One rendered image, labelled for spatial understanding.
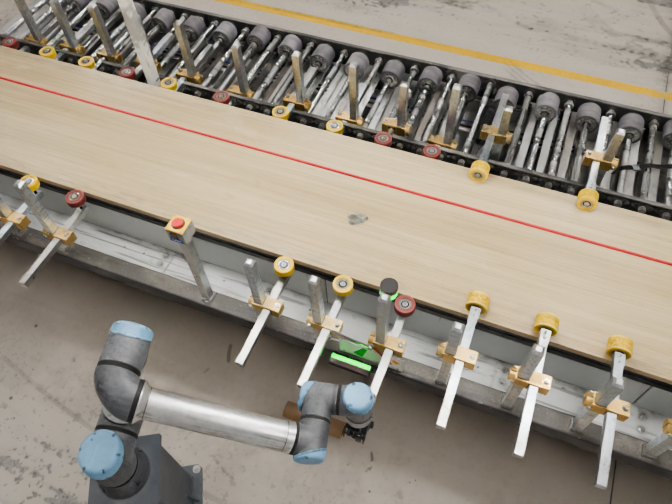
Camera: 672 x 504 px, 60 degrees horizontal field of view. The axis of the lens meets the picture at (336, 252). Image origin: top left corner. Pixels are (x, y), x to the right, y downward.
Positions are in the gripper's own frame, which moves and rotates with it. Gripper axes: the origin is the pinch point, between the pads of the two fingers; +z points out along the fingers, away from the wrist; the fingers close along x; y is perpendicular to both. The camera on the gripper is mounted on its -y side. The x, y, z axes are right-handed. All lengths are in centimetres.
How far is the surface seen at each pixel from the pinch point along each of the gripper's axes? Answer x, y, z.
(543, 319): 48, -55, -15
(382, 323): -3.6, -30.7, -20.1
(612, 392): 71, -31, -26
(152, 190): -120, -63, -7
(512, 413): 49, -29, 13
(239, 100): -117, -136, 2
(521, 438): 50, -11, -13
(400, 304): -1.6, -46.8, -7.8
